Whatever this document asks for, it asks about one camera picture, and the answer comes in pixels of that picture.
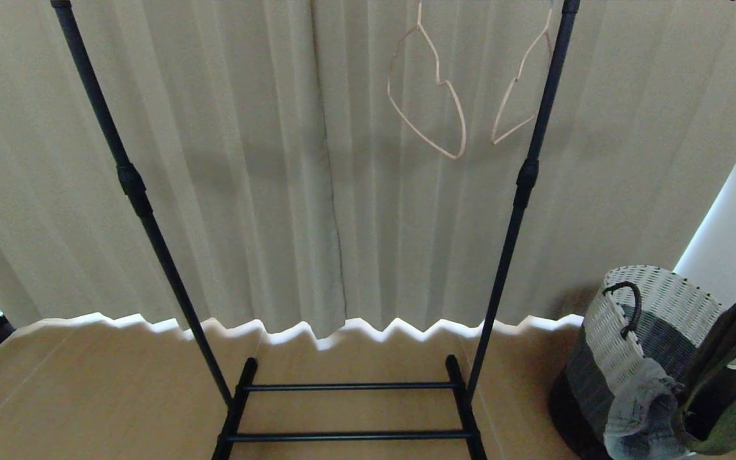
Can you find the pink clothes hanger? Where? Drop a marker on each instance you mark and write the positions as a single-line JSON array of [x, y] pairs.
[[505, 107], [419, 18]]

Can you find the green long-sleeved shirt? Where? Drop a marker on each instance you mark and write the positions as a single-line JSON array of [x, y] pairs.
[[726, 396]]

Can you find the black clothes rack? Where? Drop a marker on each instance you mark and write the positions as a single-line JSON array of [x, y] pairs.
[[141, 198]]

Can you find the white laundry basket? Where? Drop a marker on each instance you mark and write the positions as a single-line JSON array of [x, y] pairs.
[[611, 332]]

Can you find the beige curtain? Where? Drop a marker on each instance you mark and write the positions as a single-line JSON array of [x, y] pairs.
[[214, 160]]

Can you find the pale grey garment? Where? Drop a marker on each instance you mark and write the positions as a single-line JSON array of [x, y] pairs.
[[636, 415]]

